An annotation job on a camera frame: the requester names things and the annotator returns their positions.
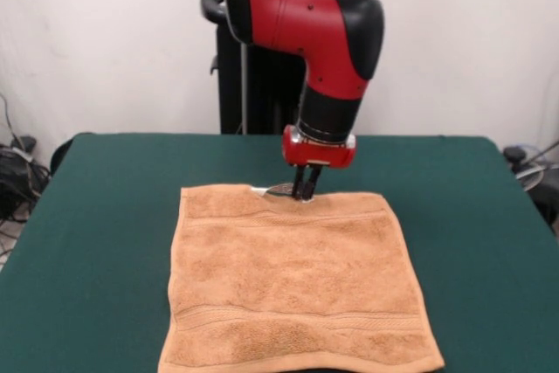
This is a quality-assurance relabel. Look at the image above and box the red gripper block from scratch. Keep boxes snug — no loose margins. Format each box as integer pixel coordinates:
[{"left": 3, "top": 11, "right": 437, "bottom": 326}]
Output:
[{"left": 280, "top": 124, "right": 357, "bottom": 202}]

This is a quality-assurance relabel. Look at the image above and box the orange terry towel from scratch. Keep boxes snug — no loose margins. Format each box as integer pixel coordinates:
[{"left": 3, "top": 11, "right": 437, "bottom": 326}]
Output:
[{"left": 157, "top": 184, "right": 445, "bottom": 373}]

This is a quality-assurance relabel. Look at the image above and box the dark green table cloth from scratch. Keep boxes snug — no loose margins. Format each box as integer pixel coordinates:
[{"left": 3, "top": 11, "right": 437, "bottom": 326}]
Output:
[{"left": 0, "top": 132, "right": 559, "bottom": 373}]

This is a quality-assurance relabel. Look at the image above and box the black grey floor equipment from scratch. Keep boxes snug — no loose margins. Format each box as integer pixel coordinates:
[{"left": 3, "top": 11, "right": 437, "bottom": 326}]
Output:
[{"left": 501, "top": 140, "right": 559, "bottom": 237}]

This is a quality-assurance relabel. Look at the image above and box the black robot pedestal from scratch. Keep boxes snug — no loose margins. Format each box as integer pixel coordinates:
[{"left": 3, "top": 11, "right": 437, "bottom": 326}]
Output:
[{"left": 200, "top": 0, "right": 309, "bottom": 135}]

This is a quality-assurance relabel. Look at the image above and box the black cable bundle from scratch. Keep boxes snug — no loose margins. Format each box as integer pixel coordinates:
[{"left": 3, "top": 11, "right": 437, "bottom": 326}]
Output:
[{"left": 0, "top": 93, "right": 52, "bottom": 260}]

